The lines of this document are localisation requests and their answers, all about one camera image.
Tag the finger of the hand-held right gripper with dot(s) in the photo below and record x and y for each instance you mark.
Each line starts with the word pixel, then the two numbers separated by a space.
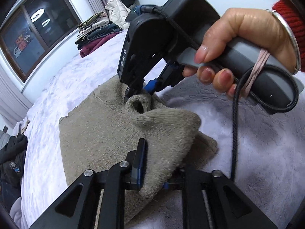
pixel 152 85
pixel 130 93

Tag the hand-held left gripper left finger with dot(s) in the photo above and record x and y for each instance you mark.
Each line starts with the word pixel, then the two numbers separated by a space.
pixel 141 167

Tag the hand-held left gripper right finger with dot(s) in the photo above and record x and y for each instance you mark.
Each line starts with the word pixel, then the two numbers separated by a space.
pixel 200 195

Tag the tan knit sweater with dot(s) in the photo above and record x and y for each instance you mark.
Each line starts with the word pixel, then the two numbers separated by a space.
pixel 95 136

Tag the person's right forearm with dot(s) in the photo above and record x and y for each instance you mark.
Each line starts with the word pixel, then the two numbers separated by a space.
pixel 294 16

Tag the stack of folded clothes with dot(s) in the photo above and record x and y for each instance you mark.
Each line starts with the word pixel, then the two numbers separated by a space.
pixel 97 28

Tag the person's right hand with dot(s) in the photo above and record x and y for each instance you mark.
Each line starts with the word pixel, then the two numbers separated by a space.
pixel 250 26

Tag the white puffy jacket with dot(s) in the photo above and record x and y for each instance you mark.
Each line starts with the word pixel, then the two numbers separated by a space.
pixel 116 10

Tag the maroon garment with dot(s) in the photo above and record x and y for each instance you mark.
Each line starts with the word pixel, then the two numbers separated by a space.
pixel 95 46

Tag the cream cloth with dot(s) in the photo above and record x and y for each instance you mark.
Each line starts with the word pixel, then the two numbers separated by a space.
pixel 23 126

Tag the dark framed window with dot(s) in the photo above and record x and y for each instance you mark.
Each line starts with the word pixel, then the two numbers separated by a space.
pixel 35 28

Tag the black jacket pile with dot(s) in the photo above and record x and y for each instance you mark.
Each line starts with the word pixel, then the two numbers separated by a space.
pixel 13 157

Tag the light grey garment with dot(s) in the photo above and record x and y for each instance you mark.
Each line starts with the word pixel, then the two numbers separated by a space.
pixel 17 210

